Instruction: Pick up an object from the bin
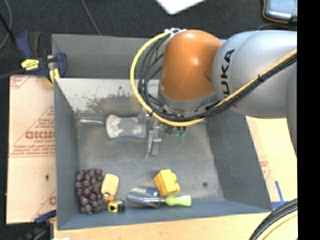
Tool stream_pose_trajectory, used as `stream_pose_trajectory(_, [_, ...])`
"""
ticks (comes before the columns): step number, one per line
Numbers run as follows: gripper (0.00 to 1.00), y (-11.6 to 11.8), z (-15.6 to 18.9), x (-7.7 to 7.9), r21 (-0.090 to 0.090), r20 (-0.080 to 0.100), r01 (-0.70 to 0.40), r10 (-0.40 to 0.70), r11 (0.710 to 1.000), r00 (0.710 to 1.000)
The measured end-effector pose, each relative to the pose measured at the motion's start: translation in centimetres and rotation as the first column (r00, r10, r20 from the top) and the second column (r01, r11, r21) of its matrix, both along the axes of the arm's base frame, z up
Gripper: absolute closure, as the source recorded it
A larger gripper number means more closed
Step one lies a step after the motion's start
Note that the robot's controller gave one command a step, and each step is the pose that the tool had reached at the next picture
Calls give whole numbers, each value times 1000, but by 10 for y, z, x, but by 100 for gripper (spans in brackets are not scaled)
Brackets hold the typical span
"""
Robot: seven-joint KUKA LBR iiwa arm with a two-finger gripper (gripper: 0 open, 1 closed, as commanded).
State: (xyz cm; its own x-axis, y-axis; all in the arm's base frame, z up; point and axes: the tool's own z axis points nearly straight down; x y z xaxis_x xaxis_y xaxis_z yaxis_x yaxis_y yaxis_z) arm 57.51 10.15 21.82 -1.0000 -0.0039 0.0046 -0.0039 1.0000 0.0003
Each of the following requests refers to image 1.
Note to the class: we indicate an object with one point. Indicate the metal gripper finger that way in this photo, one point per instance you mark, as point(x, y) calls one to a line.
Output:
point(144, 117)
point(153, 144)

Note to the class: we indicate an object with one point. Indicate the yellow toy building brick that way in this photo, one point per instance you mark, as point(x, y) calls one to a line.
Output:
point(166, 182)

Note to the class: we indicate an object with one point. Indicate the purple toy grape bunch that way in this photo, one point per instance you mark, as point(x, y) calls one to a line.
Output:
point(87, 191)

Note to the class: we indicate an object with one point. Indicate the grey metal bin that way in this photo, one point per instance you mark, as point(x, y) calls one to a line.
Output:
point(180, 164)

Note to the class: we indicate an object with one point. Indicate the silver and blue tube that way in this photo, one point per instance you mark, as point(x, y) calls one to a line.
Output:
point(145, 191)

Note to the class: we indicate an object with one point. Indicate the small yellow and black box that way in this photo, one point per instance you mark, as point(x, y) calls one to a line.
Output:
point(115, 206)

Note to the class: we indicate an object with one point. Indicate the pale yellow toy bread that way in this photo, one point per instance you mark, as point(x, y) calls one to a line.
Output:
point(110, 184)

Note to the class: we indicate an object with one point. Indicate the brown cardboard board, red print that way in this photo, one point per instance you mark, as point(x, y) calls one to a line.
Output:
point(30, 164)

